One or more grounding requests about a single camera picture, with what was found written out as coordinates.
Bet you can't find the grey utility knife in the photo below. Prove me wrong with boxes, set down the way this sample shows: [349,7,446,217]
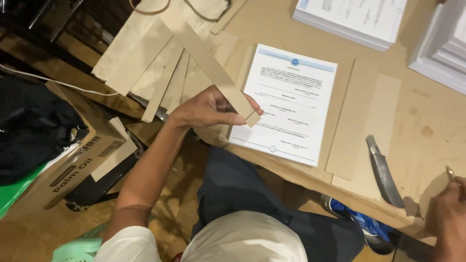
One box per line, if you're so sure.
[366,135,406,209]

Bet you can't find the green plastic stool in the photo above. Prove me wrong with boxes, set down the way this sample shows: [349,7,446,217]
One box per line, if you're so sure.
[51,215,155,262]

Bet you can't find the person's left hand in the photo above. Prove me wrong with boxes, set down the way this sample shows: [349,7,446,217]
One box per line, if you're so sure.
[168,85,264,130]

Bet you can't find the stack of white papers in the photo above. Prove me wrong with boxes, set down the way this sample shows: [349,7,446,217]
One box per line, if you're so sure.
[292,0,408,52]

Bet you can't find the blue shoe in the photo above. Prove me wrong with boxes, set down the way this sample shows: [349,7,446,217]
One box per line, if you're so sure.
[322,194,398,255]

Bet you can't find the black cloth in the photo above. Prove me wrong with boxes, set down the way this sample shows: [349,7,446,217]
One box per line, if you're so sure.
[0,72,90,186]

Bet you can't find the brown rubber cord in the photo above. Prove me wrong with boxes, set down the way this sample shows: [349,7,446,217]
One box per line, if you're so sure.
[129,0,232,23]

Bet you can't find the pile of cardboard strips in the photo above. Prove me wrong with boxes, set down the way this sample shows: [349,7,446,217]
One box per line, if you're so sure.
[92,0,255,123]

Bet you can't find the white flat board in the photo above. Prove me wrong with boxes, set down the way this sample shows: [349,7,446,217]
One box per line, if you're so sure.
[90,117,138,182]

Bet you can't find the white picture frame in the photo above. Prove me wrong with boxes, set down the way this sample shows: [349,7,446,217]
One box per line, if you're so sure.
[408,0,466,96]

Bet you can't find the person's dark trousers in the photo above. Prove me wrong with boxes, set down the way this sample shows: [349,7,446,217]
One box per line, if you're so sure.
[191,146,365,262]

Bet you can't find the person's white shirt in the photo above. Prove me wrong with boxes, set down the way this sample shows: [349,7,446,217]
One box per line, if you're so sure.
[93,210,308,262]

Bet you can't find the dark wooden furniture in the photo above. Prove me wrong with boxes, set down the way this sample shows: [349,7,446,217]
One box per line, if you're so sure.
[0,0,136,75]

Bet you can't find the green plastic bag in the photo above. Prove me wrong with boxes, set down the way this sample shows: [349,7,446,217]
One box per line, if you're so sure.
[0,162,49,220]

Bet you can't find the person's right hand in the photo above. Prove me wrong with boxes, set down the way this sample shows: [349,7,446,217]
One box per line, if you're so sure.
[424,176,466,262]

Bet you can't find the pale wide cardboard strip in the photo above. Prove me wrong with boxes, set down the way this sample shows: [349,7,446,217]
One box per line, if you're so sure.
[332,74,402,201]

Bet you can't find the white cable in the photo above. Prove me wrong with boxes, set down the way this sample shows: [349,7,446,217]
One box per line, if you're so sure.
[0,63,119,97]

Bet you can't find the long tan cardboard strip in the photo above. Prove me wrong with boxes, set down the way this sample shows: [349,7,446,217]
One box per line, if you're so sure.
[159,16,261,128]

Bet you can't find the white printed document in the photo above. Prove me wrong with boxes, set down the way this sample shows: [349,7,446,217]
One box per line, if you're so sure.
[229,44,338,167]

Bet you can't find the brown cardboard box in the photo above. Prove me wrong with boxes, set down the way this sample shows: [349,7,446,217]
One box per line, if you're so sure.
[3,82,128,220]

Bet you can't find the small cardboard scrap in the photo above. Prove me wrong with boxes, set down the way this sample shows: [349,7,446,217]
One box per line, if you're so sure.
[403,196,423,219]

